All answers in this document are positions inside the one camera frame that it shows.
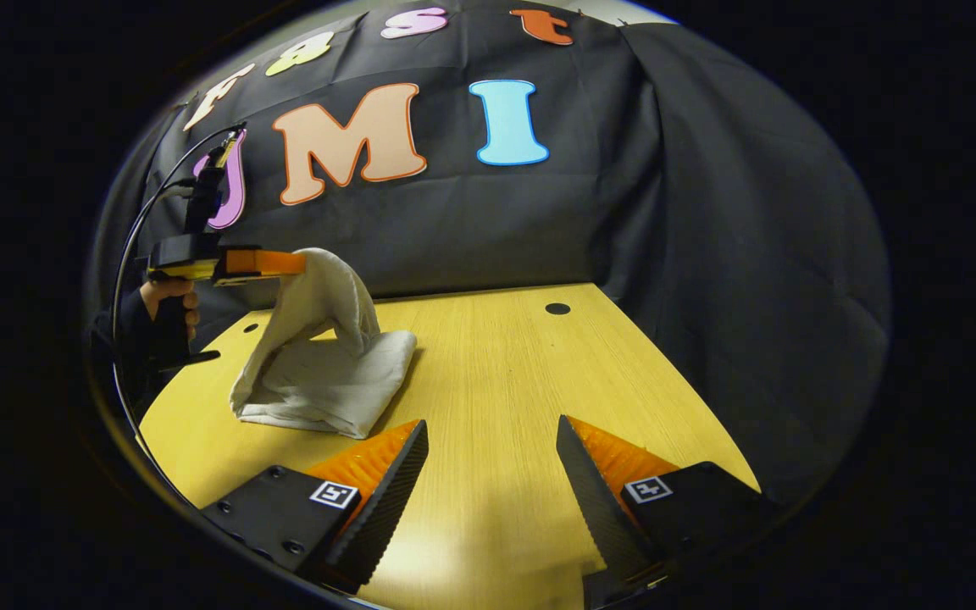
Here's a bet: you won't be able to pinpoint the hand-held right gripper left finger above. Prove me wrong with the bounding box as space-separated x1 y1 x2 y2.
200 419 430 596

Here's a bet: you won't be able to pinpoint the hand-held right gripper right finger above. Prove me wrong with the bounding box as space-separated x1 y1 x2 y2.
556 415 781 607

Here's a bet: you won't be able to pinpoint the cream white jeans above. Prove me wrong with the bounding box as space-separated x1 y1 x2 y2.
230 247 418 440

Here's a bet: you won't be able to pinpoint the black backdrop cloth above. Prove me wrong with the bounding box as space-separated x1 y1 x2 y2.
86 0 891 509

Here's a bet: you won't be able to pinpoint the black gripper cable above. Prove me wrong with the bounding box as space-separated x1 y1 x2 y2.
111 123 247 484

